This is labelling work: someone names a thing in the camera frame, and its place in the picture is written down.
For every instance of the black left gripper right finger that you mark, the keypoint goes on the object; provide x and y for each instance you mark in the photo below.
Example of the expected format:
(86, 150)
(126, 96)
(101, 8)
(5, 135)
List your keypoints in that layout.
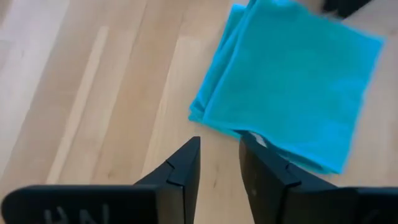
(295, 205)

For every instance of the teal microfiber towel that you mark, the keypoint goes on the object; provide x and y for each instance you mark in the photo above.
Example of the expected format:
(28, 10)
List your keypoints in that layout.
(280, 77)

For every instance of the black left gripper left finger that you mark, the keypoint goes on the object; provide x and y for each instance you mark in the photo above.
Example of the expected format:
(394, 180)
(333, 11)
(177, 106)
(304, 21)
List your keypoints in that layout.
(124, 205)

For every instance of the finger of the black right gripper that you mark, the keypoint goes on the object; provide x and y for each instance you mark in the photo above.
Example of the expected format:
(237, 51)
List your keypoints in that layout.
(345, 6)

